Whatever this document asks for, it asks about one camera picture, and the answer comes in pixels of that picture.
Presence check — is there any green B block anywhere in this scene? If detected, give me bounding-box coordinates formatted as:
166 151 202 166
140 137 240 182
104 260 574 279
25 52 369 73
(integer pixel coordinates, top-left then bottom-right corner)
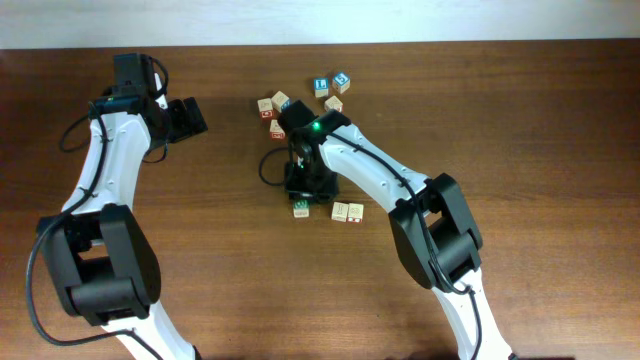
293 199 310 218

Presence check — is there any green sided letter block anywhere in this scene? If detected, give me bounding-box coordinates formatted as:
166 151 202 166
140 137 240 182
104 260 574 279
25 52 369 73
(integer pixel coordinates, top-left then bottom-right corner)
331 202 349 222

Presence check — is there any red sided number block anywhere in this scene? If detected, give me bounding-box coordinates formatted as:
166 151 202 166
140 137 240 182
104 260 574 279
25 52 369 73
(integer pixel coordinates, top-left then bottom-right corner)
347 203 364 223

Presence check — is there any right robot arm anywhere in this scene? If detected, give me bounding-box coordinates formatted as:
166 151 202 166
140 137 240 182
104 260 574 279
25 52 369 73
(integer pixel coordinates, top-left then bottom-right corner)
278 101 516 360

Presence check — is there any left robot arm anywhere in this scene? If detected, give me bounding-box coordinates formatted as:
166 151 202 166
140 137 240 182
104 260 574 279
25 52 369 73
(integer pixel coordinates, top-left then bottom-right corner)
25 53 208 359

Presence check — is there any red bottom butterfly block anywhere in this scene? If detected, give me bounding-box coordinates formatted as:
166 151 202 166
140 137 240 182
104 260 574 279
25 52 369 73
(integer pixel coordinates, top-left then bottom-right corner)
269 119 286 140

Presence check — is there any block with red side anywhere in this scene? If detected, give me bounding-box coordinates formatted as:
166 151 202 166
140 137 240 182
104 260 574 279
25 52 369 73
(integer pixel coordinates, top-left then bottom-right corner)
324 96 344 112

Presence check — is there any red C block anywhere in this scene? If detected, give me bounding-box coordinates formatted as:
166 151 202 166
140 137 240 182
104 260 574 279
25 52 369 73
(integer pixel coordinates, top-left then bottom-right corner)
257 98 274 120

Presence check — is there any block with blue side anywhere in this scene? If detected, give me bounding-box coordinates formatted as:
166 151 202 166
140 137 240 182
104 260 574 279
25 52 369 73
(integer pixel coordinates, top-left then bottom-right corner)
271 91 291 113

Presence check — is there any blue letter L block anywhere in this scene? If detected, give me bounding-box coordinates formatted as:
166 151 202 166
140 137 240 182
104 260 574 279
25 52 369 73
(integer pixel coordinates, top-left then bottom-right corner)
313 78 329 98

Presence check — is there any blue number 5 block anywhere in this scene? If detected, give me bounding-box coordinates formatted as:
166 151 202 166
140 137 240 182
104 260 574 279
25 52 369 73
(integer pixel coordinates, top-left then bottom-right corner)
332 72 351 94

